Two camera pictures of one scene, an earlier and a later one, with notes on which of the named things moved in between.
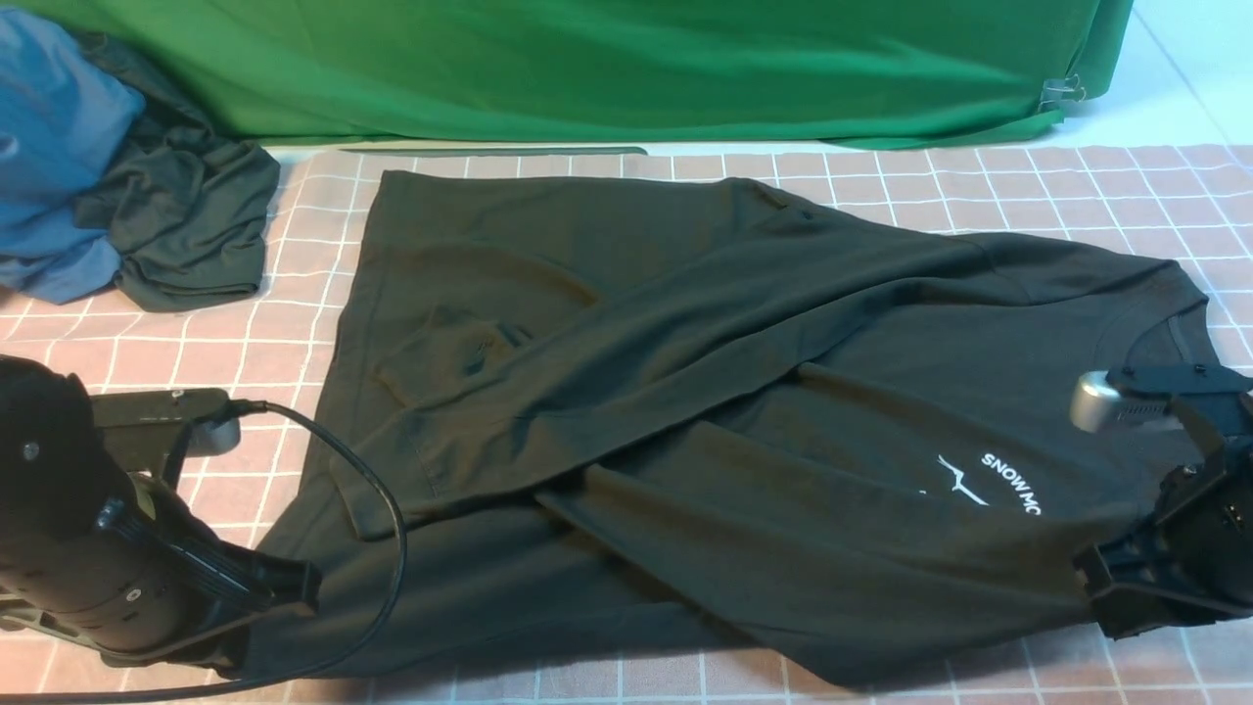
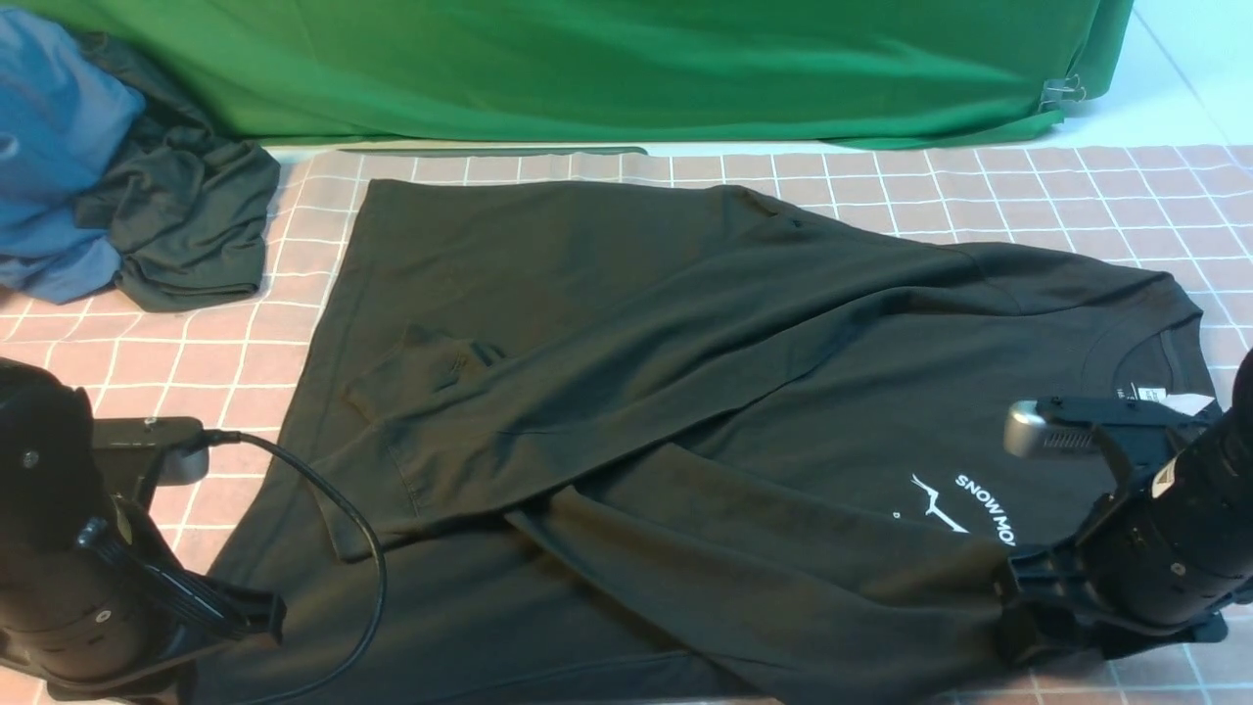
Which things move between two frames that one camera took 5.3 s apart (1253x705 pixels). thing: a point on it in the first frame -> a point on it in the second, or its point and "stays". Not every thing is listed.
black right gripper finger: (1140, 560) -> (1065, 574)
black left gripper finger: (281, 581) -> (244, 613)
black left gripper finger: (201, 651) -> (154, 679)
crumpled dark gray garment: (186, 210) stays
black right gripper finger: (1128, 610) -> (1041, 634)
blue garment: (63, 112) stays
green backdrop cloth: (631, 72) stays
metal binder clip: (1058, 90) stays
